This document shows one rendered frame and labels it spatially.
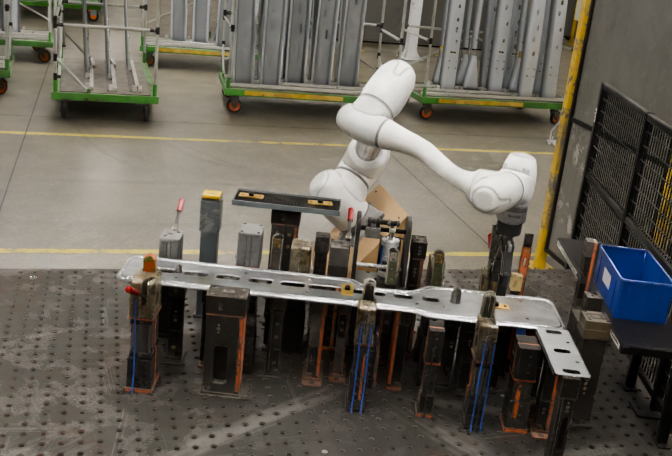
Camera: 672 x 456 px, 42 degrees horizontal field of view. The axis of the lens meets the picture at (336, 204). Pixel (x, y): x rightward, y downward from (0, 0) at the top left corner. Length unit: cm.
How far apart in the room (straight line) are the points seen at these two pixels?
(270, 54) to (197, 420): 729
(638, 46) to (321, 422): 321
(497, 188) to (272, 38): 728
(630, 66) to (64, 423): 370
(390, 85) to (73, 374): 135
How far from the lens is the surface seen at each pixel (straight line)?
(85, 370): 286
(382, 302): 271
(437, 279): 290
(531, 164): 263
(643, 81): 511
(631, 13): 529
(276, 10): 958
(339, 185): 337
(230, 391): 272
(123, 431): 257
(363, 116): 285
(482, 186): 246
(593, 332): 272
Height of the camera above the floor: 210
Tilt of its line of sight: 18 degrees down
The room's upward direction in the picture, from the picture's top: 6 degrees clockwise
